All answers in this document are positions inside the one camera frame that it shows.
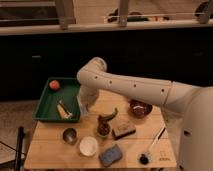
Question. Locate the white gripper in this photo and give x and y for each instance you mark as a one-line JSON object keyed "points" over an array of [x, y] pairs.
{"points": [[87, 96]]}

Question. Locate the light blue towel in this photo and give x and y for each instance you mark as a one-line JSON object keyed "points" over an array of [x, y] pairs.
{"points": [[83, 110]]}

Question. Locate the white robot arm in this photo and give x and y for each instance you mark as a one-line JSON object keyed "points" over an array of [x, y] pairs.
{"points": [[194, 102]]}

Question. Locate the small dark cup with fruit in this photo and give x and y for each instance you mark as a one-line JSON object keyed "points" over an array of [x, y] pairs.
{"points": [[103, 128]]}

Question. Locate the metal cup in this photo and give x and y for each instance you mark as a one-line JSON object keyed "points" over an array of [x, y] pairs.
{"points": [[70, 136]]}

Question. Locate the yellow corn cob toy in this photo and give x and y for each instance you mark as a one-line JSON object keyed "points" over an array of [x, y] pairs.
{"points": [[63, 111]]}

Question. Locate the green pepper toy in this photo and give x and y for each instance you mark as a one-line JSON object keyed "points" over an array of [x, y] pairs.
{"points": [[108, 117]]}

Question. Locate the orange tomato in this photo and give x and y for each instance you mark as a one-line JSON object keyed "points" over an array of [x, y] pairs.
{"points": [[54, 85]]}

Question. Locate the green plastic tray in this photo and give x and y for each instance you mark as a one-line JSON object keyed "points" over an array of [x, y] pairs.
{"points": [[46, 110]]}

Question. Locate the brown rectangular sponge block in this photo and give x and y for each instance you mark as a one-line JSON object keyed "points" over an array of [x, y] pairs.
{"points": [[123, 129]]}

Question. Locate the white round bowl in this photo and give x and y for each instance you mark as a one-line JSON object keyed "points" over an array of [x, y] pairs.
{"points": [[88, 146]]}

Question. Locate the dark red bowl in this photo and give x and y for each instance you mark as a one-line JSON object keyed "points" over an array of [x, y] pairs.
{"points": [[140, 109]]}

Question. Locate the blue sponge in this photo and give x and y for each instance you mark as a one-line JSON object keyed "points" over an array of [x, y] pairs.
{"points": [[110, 155]]}

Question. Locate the black stand left of table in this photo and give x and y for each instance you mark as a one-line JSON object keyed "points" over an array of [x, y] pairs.
{"points": [[19, 153]]}

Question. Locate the dish brush with white handle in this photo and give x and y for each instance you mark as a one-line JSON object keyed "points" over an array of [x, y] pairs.
{"points": [[145, 157]]}

